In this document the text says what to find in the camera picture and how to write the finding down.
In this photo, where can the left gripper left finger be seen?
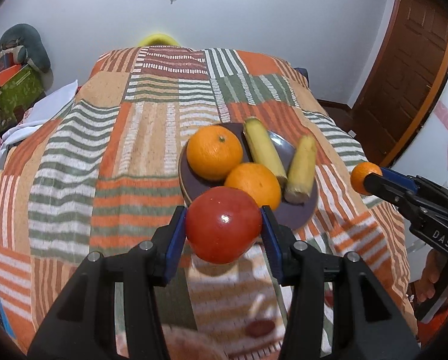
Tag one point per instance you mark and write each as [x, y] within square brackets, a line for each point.
[81, 322]

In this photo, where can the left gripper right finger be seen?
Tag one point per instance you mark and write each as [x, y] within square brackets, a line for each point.
[367, 323]

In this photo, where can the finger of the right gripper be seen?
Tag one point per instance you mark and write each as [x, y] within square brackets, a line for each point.
[390, 192]
[402, 180]

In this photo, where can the small mandarin orange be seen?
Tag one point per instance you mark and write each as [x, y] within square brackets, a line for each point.
[359, 173]

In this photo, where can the yellow sugarcane piece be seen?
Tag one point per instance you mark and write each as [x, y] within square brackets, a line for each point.
[262, 149]
[300, 177]

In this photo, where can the large orange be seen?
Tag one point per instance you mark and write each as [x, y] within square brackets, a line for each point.
[257, 181]

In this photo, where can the red tomato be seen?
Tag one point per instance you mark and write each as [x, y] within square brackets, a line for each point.
[222, 224]

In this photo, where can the small dark red fruit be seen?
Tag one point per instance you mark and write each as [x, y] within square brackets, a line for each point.
[259, 328]

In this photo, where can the dark purple plate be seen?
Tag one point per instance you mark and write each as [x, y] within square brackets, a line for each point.
[290, 215]

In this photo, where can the yellow sugarcane piece on plate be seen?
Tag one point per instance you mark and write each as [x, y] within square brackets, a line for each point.
[262, 149]

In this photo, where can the dark blue bag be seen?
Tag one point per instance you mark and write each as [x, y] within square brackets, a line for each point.
[303, 72]

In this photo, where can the brown wooden door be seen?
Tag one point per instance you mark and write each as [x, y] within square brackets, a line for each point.
[405, 80]

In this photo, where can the orange with stem on plate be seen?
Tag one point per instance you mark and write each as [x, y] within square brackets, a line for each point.
[213, 152]

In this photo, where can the white sheet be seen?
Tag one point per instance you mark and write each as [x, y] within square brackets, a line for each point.
[43, 111]

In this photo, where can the green patterned box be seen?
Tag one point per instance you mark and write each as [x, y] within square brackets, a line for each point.
[18, 95]

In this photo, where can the yellow pillow behind bed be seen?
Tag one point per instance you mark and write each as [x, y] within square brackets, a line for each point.
[158, 39]

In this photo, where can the grey neck pillow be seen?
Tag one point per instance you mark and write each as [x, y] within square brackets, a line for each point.
[25, 44]

